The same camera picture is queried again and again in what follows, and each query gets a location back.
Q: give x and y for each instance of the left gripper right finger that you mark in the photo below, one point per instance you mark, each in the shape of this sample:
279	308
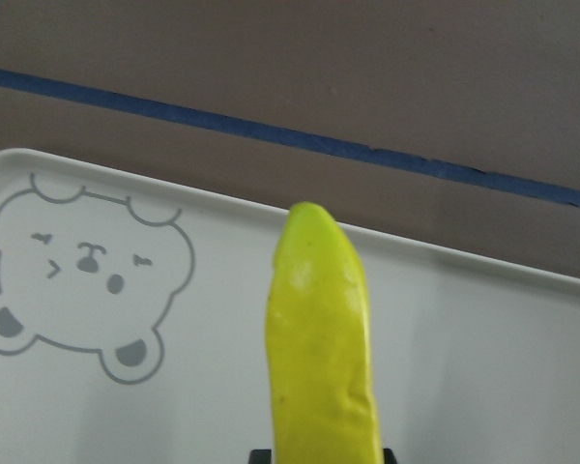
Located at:
389	456

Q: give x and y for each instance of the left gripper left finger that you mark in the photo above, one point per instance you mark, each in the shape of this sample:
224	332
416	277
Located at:
262	452

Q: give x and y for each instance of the yellow plastic banana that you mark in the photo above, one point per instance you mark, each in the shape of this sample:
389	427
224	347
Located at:
318	345

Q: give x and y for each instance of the white bear tray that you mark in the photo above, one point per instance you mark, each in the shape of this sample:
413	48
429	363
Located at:
132	330

